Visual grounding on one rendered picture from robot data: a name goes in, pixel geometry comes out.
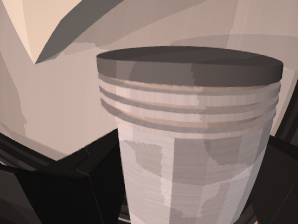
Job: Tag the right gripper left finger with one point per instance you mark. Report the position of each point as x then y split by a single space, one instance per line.
85 187

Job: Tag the grey engine piston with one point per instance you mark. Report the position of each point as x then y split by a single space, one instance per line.
193 125

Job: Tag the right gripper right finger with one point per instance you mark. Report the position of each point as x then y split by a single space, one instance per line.
274 196

